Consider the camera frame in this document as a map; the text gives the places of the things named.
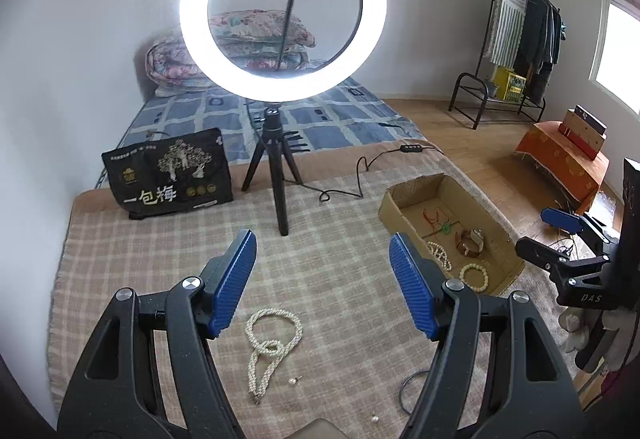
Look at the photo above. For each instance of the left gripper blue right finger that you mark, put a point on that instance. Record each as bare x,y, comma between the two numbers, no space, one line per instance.
528,390

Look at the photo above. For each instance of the brown cardboard box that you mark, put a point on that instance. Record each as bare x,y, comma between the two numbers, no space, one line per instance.
401,212

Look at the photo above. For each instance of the striped hanging towel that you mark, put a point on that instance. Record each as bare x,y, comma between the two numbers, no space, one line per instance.
505,31

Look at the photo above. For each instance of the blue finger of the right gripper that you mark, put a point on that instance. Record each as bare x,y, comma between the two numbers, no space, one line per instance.
583,225
542,256

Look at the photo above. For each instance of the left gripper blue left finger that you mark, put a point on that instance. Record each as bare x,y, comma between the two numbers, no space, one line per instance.
115,392

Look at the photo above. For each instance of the white ring light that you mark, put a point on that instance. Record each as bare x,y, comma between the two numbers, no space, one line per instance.
193,16

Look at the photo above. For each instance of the thin dark bangle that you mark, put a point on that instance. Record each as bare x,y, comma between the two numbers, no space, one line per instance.
410,389

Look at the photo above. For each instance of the red cord jade pendant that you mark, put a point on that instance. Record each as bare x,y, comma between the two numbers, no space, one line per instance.
438,221

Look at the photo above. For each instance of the brown leather watch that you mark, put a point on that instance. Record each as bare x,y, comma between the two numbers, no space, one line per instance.
470,242

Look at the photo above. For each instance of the orange cloth covered table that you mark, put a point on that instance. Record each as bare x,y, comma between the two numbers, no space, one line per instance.
579,174

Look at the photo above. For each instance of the cardboard box on table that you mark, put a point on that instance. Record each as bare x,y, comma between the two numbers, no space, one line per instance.
584,130

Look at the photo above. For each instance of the black printed gift bag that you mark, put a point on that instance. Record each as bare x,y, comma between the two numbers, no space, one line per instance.
170,176

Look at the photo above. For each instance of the window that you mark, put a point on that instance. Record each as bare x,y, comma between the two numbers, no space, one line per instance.
615,66

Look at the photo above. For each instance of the dark hanging clothes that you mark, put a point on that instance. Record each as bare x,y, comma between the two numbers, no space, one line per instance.
539,48

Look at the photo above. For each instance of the black tripod stand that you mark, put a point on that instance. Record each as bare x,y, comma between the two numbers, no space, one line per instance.
272,142

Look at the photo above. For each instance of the black clothes rack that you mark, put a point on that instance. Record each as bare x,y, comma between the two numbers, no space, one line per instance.
474,93

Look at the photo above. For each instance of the folded floral quilt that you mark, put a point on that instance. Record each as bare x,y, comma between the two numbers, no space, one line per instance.
255,40

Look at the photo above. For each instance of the yellow box on rack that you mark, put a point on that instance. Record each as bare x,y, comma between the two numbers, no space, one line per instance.
510,86

